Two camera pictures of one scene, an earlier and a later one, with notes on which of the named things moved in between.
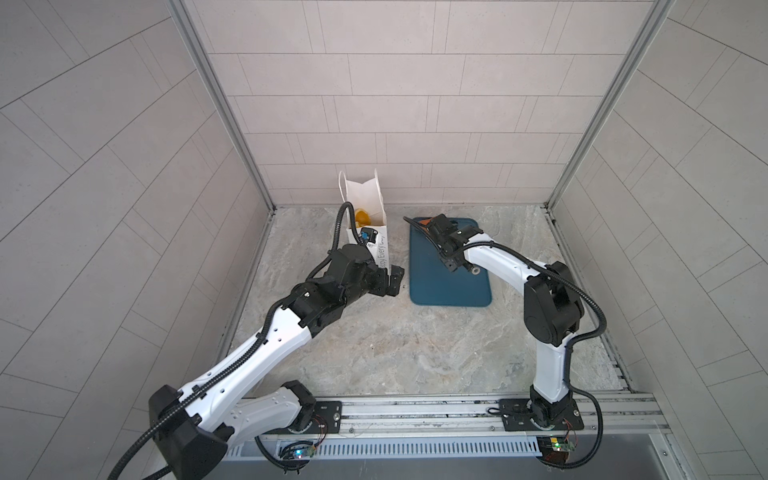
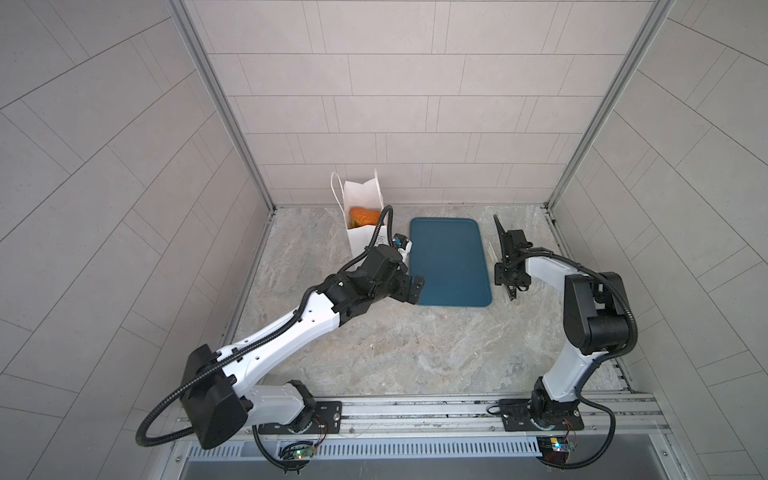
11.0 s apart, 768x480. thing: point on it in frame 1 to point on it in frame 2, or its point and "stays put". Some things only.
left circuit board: x=298 y=451 stays put
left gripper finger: x=396 y=276 to x=416 y=286
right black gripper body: x=447 y=261 to x=504 y=274
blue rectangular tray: x=431 y=282 stays put
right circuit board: x=555 y=448 stays put
